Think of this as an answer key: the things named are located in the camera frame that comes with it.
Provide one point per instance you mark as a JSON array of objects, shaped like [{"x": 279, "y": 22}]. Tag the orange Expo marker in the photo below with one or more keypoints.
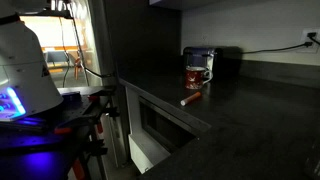
[{"x": 191, "y": 98}]

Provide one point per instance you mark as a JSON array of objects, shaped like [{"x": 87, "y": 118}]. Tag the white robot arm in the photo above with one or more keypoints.
[{"x": 24, "y": 66}]

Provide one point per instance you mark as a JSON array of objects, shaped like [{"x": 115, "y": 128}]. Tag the red white-lined mug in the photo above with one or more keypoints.
[{"x": 194, "y": 78}]

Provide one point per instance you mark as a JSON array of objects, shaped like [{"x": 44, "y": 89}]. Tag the dark toaster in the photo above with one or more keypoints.
[{"x": 224, "y": 60}]

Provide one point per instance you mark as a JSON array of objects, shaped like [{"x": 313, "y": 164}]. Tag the wooden chair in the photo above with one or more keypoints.
[{"x": 78, "y": 65}]

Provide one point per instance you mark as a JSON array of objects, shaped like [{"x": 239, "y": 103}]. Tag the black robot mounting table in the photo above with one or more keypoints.
[{"x": 40, "y": 143}]

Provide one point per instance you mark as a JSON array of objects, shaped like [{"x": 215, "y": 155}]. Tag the white wall outlet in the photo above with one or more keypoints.
[{"x": 306, "y": 47}]

